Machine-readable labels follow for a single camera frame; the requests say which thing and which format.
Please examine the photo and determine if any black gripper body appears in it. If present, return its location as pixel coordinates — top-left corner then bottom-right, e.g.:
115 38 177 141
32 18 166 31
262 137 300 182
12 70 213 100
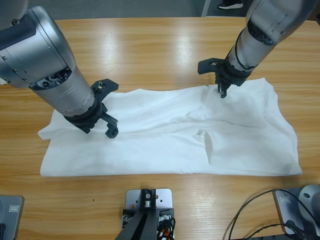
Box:
214 59 252 87
63 91 108 135

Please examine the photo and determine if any white t-shirt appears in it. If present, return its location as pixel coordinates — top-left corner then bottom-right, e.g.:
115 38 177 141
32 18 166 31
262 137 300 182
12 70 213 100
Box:
37 77 303 178

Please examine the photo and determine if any black sneaker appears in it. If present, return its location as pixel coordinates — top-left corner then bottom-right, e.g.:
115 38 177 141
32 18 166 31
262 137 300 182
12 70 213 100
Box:
216 0 245 10

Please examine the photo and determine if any white metal leg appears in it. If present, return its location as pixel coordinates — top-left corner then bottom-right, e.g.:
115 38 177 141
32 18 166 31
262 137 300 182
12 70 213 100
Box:
201 0 214 18

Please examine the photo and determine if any thin black wrist camera cable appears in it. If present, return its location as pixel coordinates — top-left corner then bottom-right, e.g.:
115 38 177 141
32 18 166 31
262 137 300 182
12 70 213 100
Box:
233 34 260 71

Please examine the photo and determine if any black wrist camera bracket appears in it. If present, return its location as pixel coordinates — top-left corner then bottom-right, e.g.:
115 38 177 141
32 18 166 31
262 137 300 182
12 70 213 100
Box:
197 57 227 76
90 78 120 101

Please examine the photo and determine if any white mount block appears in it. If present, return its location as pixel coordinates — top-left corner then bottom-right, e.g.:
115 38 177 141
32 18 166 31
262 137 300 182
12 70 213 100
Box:
124 188 175 240

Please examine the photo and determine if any long black cable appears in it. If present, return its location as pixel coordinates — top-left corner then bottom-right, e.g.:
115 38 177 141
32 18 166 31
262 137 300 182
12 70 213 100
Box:
229 189 316 240

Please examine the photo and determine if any orange and black cable bundle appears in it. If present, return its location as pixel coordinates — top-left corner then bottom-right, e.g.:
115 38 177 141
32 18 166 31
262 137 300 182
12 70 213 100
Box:
156 216 177 240

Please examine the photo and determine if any grey base plate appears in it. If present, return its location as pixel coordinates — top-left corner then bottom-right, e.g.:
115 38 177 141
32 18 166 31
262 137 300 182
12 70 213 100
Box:
273 188 320 236
0 195 25 240

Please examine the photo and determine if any thin dark base cable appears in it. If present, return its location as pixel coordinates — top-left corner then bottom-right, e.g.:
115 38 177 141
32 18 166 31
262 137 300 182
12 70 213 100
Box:
246 223 305 240

